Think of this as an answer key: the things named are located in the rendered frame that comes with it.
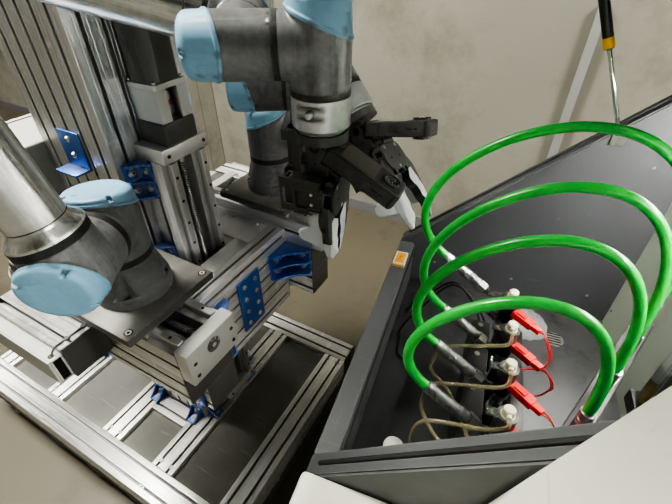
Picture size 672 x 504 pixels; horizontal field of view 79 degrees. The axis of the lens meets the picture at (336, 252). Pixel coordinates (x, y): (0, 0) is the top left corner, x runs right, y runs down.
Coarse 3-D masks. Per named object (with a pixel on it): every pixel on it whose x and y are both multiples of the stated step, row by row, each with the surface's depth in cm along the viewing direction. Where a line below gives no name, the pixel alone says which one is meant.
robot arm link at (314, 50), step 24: (288, 0) 43; (312, 0) 41; (336, 0) 42; (288, 24) 43; (312, 24) 42; (336, 24) 43; (288, 48) 44; (312, 48) 44; (336, 48) 44; (288, 72) 46; (312, 72) 46; (336, 72) 46; (312, 96) 47; (336, 96) 48
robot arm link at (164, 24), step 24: (48, 0) 52; (72, 0) 51; (96, 0) 51; (120, 0) 51; (144, 0) 51; (168, 0) 51; (192, 0) 52; (216, 0) 52; (264, 0) 59; (144, 24) 54; (168, 24) 53
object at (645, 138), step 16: (544, 128) 55; (560, 128) 54; (576, 128) 53; (592, 128) 53; (608, 128) 52; (624, 128) 52; (496, 144) 58; (656, 144) 51; (464, 160) 61; (448, 176) 63; (432, 192) 66; (432, 240) 71
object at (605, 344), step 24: (456, 312) 47; (480, 312) 46; (552, 312) 42; (576, 312) 42; (600, 336) 42; (408, 360) 55; (600, 360) 45; (432, 384) 57; (600, 384) 46; (456, 408) 57
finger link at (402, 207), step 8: (400, 200) 65; (408, 200) 66; (376, 208) 69; (384, 208) 68; (392, 208) 67; (400, 208) 65; (408, 208) 65; (384, 216) 68; (408, 216) 65; (408, 224) 66
